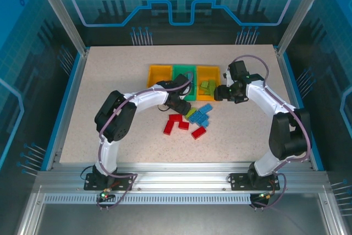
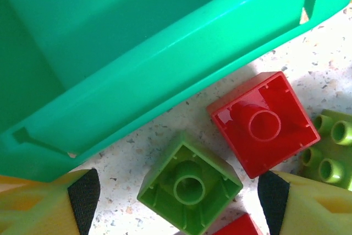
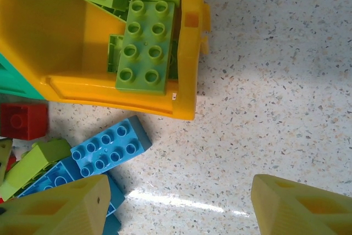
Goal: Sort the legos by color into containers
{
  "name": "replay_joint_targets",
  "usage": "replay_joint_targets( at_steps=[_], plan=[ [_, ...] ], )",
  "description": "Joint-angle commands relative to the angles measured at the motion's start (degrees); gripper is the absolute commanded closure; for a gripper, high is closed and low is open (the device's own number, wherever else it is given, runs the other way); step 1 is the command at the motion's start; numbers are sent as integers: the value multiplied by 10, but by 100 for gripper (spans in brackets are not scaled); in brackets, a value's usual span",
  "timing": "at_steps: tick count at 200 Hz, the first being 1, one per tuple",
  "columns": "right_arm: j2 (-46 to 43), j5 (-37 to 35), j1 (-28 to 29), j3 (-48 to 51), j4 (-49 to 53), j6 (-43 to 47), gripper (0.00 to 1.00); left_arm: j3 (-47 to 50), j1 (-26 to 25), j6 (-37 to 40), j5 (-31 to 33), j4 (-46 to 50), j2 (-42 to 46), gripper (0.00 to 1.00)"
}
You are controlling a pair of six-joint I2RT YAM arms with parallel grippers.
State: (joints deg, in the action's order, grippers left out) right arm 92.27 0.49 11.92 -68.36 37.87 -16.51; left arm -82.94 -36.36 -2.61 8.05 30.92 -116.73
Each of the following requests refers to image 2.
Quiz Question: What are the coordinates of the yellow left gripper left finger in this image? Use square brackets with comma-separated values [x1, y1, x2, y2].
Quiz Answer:
[0, 168, 100, 235]

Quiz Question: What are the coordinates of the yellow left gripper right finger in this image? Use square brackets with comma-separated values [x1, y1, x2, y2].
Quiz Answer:
[257, 170, 352, 235]

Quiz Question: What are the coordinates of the small red lego brick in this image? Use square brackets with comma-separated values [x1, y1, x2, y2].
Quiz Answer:
[206, 71, 322, 180]

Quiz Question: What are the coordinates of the red arch lego brick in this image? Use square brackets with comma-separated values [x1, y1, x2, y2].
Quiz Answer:
[211, 212, 261, 235]

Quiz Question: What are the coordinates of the small green lego brick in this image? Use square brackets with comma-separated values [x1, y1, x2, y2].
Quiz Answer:
[136, 133, 244, 235]

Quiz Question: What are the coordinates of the green plastic bin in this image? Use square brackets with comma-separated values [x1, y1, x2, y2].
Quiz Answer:
[0, 0, 352, 183]

